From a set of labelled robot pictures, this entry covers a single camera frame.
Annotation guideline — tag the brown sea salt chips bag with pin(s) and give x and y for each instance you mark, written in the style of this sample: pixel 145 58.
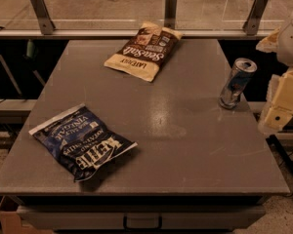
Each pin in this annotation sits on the brown sea salt chips bag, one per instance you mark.
pixel 143 55

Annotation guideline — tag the grey table drawer with handle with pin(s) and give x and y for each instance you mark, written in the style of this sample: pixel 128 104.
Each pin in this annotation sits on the grey table drawer with handle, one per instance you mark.
pixel 140 219

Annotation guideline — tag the right metal barrier bracket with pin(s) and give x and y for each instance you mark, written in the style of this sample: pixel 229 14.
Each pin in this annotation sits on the right metal barrier bracket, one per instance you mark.
pixel 251 26

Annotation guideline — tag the metal barrier bracket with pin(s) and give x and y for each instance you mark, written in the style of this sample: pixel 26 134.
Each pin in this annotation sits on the metal barrier bracket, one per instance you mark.
pixel 45 23
pixel 251 26
pixel 170 13

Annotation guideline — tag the middle metal barrier bracket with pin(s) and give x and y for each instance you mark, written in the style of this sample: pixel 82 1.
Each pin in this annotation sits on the middle metal barrier bracket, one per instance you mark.
pixel 170 13

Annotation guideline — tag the clear acrylic barrier panel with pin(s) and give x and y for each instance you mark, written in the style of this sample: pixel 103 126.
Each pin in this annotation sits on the clear acrylic barrier panel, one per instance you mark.
pixel 127 14

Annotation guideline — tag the left metal barrier bracket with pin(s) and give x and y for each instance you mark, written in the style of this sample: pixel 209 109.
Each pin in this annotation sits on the left metal barrier bracket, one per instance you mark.
pixel 45 23

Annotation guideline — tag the blue kettle chips bag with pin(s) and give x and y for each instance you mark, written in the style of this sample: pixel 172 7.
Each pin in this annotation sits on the blue kettle chips bag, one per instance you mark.
pixel 80 141

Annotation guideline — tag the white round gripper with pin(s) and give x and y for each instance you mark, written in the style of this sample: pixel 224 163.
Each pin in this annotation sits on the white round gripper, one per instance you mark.
pixel 291 44

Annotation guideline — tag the silver blue redbull can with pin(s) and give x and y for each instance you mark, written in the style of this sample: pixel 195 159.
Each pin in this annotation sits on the silver blue redbull can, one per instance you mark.
pixel 241 73

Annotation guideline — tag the cardboard box under table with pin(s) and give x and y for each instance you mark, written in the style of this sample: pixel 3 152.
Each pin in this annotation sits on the cardboard box under table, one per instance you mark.
pixel 11 222

